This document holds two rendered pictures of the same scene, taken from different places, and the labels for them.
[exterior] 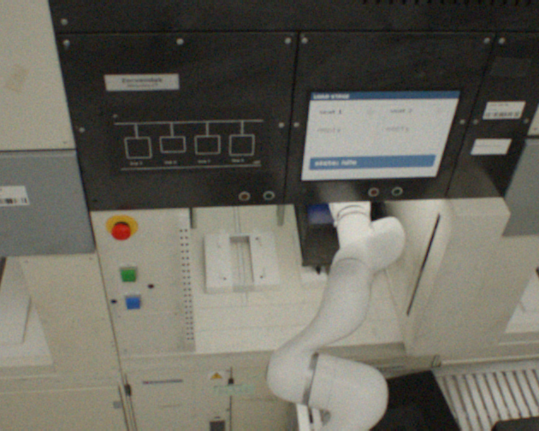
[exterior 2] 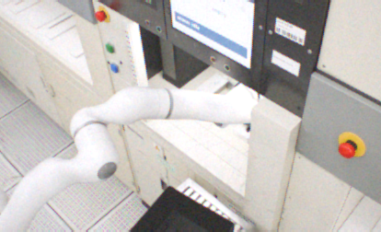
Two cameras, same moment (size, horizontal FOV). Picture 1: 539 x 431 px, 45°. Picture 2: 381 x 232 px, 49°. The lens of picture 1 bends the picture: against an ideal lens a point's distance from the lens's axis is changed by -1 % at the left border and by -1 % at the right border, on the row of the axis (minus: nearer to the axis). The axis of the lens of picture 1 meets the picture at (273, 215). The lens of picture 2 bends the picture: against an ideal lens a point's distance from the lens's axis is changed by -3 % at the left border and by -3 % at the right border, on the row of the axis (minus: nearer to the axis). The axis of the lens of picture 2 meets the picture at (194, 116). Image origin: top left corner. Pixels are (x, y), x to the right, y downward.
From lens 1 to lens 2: 103 cm
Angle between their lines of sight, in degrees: 37
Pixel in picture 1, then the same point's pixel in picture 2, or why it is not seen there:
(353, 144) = (195, 13)
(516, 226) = (313, 153)
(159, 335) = not seen: hidden behind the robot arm
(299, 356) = (84, 114)
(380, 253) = (209, 109)
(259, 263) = not seen: hidden behind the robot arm
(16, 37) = not seen: outside the picture
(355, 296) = (122, 99)
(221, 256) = (210, 88)
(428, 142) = (240, 34)
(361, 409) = (79, 161)
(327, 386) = (80, 138)
